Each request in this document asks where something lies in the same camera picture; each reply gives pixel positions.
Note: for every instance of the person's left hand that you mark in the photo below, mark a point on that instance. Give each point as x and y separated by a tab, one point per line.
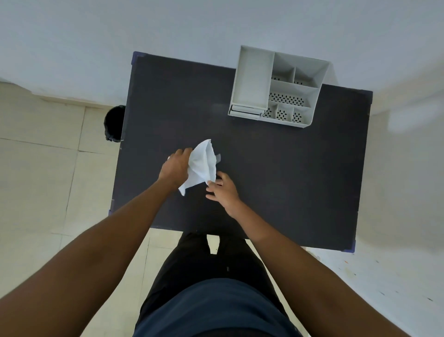
173	170

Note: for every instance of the person's right hand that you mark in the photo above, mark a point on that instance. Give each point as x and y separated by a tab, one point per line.
227	192

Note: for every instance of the person's right thumb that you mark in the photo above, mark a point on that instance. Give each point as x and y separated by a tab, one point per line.
211	196

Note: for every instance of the person's left fingers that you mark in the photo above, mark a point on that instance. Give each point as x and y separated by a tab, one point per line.
182	152

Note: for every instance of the white cloth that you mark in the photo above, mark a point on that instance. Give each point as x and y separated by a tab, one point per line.
201	165

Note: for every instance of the person's right forearm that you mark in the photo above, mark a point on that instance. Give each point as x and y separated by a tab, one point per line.
295	264

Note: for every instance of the person's left forearm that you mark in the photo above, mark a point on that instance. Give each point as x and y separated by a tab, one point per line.
86	257

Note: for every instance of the black trousers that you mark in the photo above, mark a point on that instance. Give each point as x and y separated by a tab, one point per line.
194	264

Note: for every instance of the dark grey table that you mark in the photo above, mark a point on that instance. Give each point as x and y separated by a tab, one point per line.
277	166

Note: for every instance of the black waste bin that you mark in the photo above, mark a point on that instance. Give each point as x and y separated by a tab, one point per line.
113	123

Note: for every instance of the white plastic compartment organizer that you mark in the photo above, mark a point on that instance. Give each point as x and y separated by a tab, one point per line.
253	81

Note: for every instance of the dark blue shirt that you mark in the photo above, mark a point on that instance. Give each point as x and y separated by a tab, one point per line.
215	309

